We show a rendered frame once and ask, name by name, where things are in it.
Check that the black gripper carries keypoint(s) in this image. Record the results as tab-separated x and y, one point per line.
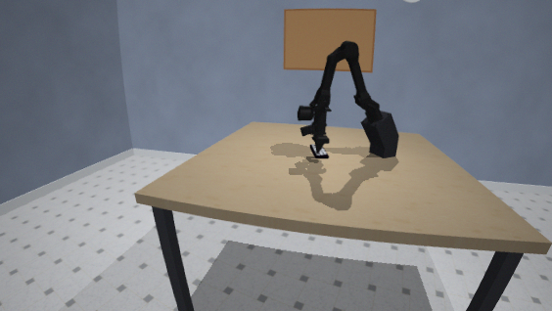
320	137

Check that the black keyboard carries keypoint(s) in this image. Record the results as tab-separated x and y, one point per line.
322	154

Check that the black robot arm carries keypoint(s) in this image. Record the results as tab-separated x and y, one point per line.
350	52

